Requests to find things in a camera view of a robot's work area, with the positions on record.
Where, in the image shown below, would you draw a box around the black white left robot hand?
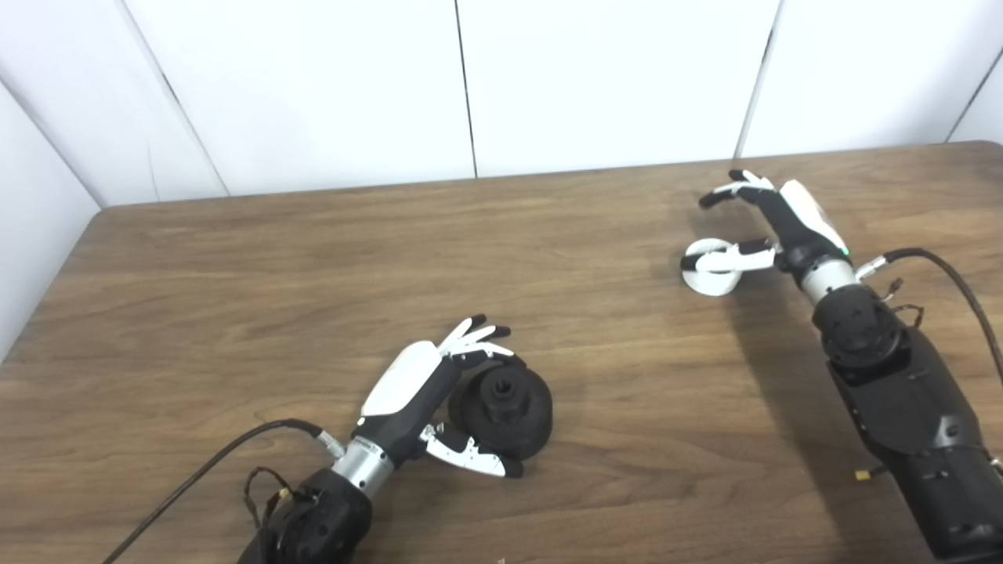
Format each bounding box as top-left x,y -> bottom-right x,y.
351,315 -> 524,479

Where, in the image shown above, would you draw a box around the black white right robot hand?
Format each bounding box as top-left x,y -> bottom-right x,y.
680,169 -> 851,279

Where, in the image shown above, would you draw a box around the white toothed plastic ring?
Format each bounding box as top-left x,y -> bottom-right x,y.
680,238 -> 741,297

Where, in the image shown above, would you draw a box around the round black plastic part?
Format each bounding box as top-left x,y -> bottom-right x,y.
448,362 -> 554,461

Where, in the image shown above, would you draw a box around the thin right wrist wires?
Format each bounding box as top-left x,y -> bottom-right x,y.
879,278 -> 927,330

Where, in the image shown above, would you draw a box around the thin wrist wires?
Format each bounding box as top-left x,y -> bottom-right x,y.
879,278 -> 927,330
243,468 -> 297,532

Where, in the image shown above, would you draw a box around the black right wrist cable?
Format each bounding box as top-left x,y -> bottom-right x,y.
856,248 -> 1003,385

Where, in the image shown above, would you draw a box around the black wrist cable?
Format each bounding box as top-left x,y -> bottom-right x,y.
102,419 -> 346,564
856,248 -> 1003,385

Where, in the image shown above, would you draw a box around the thin left wrist wires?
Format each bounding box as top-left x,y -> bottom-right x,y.
243,468 -> 297,532

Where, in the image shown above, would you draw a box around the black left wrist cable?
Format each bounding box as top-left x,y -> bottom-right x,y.
102,419 -> 346,564

